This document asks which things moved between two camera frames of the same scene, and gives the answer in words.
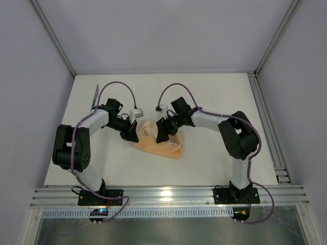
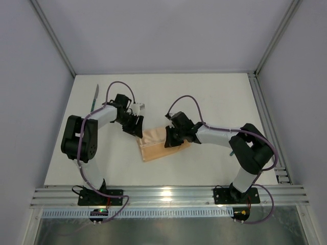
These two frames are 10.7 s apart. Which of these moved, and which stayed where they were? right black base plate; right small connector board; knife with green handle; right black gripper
Moved: right black gripper
Stayed: right small connector board; right black base plate; knife with green handle
